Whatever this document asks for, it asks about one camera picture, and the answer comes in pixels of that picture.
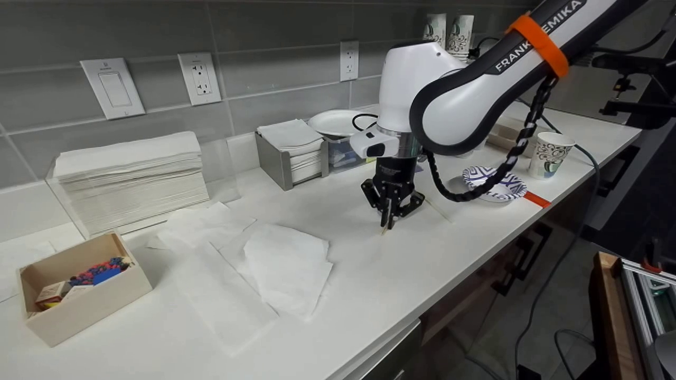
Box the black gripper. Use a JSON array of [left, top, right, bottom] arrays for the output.
[[362, 157, 424, 230]]

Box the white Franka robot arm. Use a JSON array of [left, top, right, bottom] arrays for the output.
[[351, 0, 647, 230]]

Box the clear plastic container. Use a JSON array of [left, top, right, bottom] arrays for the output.
[[323, 135, 364, 170]]

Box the metal napkin holder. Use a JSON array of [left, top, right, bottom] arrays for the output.
[[253, 117, 328, 190]]

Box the blue patterned paper bowl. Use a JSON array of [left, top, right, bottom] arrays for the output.
[[448, 167, 527, 207]]

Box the white napkin pile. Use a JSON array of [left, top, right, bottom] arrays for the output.
[[243, 223, 334, 319]]

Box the orange tape strip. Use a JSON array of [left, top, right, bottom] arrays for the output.
[[523, 192, 551, 208]]

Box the flat white tissue sheet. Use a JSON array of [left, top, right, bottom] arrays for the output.
[[152, 203, 276, 355]]

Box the cardboard box with items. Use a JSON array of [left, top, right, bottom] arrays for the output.
[[16, 234, 152, 345]]

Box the white wall outlet right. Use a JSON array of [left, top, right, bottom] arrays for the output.
[[339, 41, 359, 80]]

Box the white wall outlet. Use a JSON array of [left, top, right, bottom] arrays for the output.
[[179, 52, 221, 105], [339, 41, 359, 80]]

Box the white wall outlet left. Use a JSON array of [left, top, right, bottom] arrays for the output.
[[179, 52, 221, 105]]

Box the white light switch plate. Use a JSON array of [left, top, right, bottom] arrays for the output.
[[81, 56, 144, 117]]

